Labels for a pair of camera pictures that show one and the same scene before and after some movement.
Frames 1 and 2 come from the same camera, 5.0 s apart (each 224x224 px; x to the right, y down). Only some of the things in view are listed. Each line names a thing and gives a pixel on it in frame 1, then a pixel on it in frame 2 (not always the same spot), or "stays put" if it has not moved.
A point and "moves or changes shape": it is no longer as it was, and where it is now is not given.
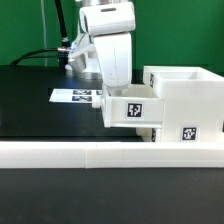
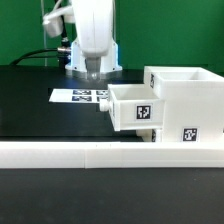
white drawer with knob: x=150 y=134 stays put
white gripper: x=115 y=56 -> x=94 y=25
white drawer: x=138 y=107 moves or changes shape
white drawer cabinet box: x=193 y=103 stays put
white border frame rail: x=109 y=154 stays put
